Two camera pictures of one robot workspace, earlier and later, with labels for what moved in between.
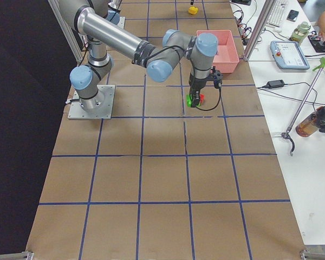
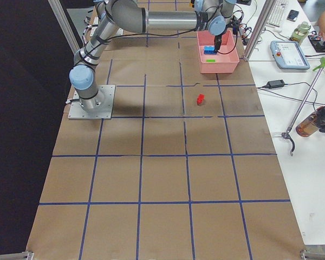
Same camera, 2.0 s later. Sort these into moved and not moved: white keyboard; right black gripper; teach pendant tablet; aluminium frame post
Moved: right black gripper
Not moved: aluminium frame post; white keyboard; teach pendant tablet
